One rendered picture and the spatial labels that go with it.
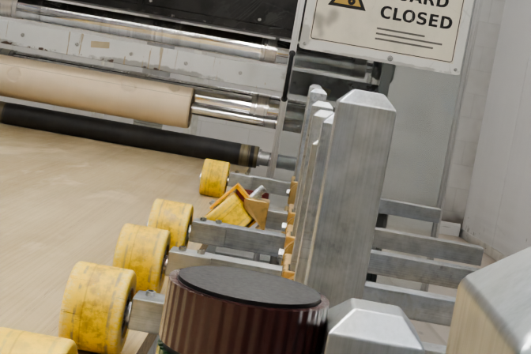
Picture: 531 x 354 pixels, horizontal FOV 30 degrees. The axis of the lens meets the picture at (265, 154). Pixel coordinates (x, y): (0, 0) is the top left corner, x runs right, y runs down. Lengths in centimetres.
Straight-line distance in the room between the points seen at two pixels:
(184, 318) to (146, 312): 57
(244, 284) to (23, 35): 267
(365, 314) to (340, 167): 25
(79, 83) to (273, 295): 264
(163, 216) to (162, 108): 156
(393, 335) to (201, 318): 7
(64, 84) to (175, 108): 34
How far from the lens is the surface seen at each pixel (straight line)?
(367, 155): 60
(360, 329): 36
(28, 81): 301
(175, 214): 139
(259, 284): 37
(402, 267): 142
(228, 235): 141
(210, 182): 213
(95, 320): 90
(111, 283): 91
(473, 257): 169
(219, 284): 36
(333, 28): 288
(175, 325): 35
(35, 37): 301
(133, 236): 115
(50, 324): 102
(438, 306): 118
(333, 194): 60
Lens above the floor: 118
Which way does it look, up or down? 4 degrees down
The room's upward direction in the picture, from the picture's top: 10 degrees clockwise
